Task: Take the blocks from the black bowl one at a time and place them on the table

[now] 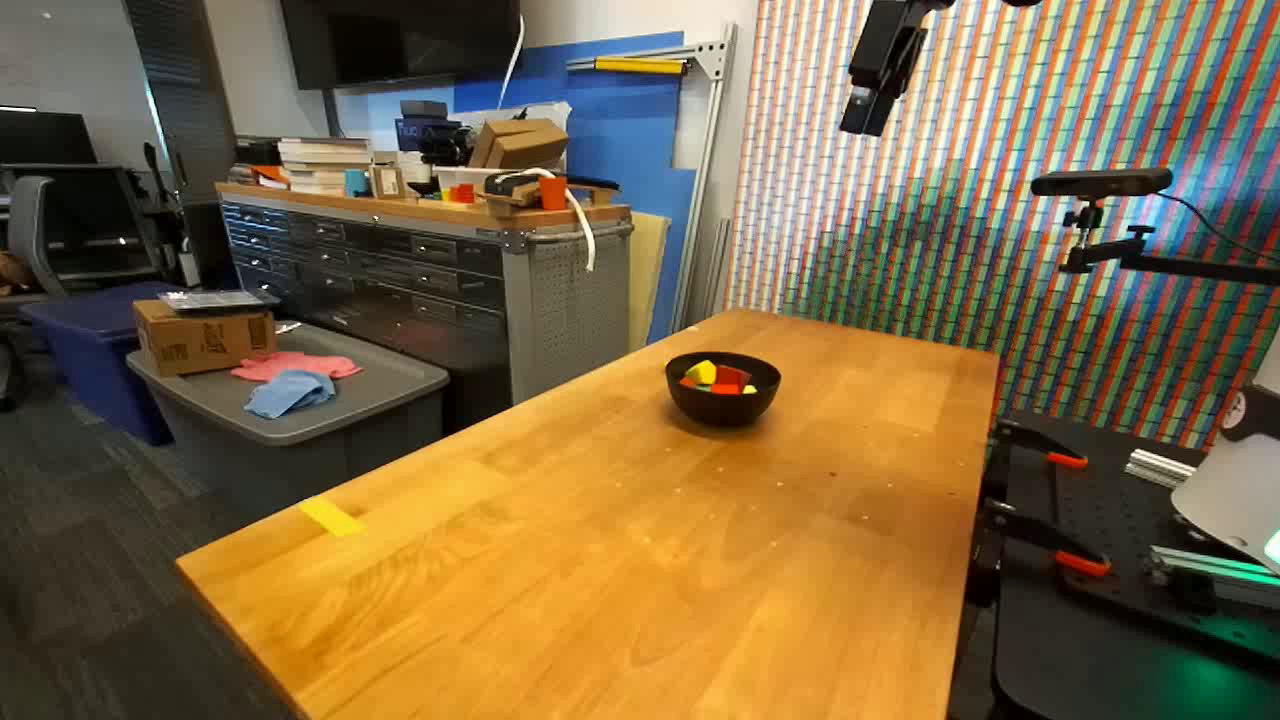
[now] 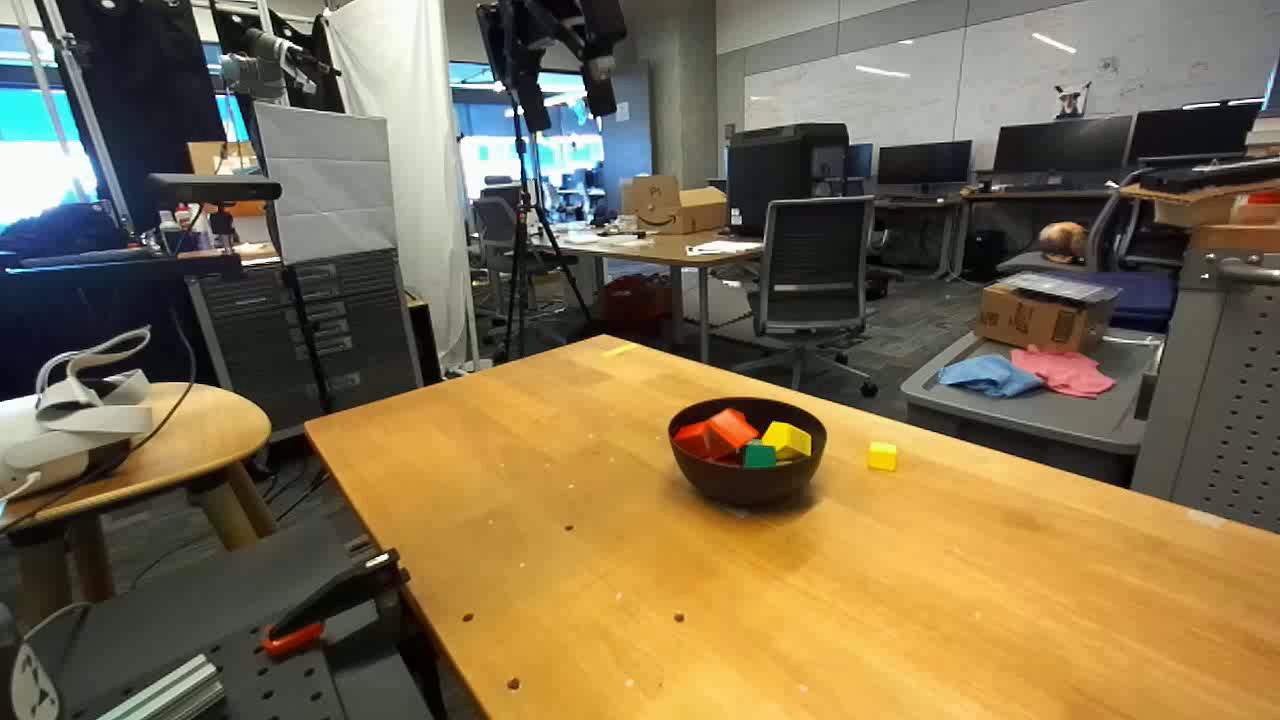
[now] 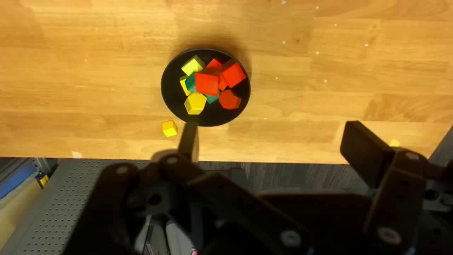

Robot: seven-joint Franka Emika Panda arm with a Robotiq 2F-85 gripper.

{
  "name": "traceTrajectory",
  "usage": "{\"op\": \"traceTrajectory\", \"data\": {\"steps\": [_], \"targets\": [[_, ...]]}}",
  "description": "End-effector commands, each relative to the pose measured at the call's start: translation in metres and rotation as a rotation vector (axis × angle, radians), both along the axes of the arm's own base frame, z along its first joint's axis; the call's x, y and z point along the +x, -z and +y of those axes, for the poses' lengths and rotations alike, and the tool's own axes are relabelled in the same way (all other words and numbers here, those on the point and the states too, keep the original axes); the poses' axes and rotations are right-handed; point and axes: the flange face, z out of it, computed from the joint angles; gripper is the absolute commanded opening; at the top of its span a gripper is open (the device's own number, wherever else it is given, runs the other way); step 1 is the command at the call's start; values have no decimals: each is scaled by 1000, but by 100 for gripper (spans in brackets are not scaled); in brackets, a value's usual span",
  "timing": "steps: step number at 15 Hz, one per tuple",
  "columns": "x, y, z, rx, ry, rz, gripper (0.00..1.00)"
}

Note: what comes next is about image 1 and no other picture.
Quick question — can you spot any grey flat pad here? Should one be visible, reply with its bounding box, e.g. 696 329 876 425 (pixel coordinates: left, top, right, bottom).
154 286 279 321

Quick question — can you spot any brown cardboard box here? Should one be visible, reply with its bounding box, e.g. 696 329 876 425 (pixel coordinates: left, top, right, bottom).
132 292 279 382
466 116 573 174

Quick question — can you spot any white slotted wall rail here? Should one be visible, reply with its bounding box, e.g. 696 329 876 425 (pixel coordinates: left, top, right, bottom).
676 19 738 175

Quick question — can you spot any black stereo camera bar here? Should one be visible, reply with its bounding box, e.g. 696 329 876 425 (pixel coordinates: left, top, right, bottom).
1027 166 1181 204

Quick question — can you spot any black computer monitor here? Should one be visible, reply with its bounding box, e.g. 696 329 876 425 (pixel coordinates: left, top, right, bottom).
0 107 100 174

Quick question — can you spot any blue storage bin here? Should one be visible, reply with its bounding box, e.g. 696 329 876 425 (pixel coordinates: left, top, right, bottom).
14 282 176 447

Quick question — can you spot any grey metal drawer cabinet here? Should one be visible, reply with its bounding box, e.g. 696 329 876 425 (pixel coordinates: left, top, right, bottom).
215 180 638 419

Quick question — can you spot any blue cloth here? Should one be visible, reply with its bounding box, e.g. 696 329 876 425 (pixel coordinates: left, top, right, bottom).
241 369 342 425

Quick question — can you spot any white cable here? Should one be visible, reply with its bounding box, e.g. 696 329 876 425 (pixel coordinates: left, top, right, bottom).
495 166 600 282

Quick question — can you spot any dark blue box stack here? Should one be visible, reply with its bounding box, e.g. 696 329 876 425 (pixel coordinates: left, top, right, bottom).
393 98 471 169

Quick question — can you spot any orange handled clamp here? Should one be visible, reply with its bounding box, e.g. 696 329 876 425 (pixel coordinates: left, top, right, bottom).
988 415 1096 481
980 495 1121 588

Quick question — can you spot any small yellow block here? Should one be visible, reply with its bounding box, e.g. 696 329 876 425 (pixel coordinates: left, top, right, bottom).
296 495 369 542

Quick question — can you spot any black bowl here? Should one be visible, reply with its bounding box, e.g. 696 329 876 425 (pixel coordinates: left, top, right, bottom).
660 349 782 434

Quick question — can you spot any pink cloth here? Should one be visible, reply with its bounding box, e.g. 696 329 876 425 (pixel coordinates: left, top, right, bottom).
228 349 362 389

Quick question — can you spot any black wall television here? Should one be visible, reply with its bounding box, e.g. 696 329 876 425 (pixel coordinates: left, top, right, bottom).
277 0 527 94

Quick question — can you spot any dark perforated mounting plate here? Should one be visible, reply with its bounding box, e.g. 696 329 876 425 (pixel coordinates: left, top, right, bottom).
988 410 1280 720

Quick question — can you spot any small grey side table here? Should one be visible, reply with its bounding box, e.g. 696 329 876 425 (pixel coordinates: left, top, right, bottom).
125 317 450 517

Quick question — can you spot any tan leaning panel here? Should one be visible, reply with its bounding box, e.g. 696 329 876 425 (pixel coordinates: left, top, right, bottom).
624 208 671 354

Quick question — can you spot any small brown box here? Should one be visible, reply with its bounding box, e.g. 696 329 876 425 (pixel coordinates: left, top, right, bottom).
480 169 549 222

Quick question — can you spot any stack of books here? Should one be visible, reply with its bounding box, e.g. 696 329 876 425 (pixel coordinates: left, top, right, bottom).
273 134 375 202

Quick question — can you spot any yellow spirit level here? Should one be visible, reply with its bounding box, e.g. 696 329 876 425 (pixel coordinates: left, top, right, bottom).
573 51 692 79

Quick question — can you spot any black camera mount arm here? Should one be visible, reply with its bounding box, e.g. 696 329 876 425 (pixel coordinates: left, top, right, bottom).
1057 197 1280 292

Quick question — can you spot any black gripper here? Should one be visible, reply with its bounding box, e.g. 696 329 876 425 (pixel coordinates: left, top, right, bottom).
834 0 956 140

